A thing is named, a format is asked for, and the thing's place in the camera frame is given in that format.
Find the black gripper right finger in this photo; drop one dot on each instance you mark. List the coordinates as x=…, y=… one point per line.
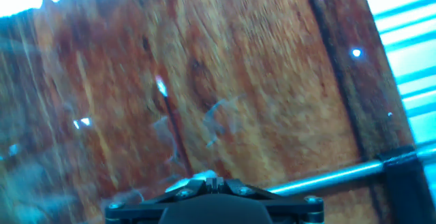
x=293, y=206

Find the glossy wood grain mat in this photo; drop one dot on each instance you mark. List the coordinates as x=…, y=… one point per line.
x=255, y=81

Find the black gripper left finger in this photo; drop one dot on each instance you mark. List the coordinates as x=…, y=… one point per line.
x=146, y=207

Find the black metal C-clamp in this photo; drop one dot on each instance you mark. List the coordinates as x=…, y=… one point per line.
x=405, y=183

